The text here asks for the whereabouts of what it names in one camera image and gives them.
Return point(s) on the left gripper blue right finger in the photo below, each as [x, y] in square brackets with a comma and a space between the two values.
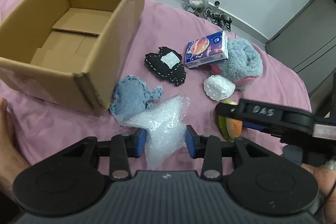
[197, 144]

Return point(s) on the grey sneaker right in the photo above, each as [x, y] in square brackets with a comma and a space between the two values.
[224, 21]

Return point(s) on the black stitched felt plush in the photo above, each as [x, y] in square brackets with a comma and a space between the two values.
[167, 65]

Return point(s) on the pink bed sheet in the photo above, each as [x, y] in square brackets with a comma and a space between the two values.
[43, 129]

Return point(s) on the grey sneaker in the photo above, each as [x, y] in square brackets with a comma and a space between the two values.
[224, 21]
[213, 17]

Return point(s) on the person's right hand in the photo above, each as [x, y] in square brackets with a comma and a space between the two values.
[325, 178]

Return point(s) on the blue denim whale plush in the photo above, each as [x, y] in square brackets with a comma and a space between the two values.
[132, 95]

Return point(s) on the grey sneaker left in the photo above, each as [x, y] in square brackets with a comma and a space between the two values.
[213, 17]

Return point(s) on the toy hamburger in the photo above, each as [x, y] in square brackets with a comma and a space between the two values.
[229, 128]

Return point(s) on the grey pink fluffy plush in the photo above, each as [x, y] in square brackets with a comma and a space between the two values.
[243, 66]

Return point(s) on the blue tissue pack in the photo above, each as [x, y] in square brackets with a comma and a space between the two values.
[206, 50]

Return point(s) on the small clear plastic bag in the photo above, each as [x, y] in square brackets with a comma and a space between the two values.
[195, 6]

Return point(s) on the white ball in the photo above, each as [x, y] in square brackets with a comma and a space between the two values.
[218, 88]

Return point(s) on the brown cardboard box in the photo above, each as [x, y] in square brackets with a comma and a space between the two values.
[68, 52]

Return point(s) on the clear star-shaped plastic bag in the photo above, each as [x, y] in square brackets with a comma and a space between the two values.
[164, 125]

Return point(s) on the grey cabinet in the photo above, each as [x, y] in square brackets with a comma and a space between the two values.
[307, 44]

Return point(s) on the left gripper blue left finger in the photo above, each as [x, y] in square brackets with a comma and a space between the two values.
[127, 144]

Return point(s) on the person's left hand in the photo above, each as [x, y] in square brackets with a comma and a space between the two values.
[12, 163]

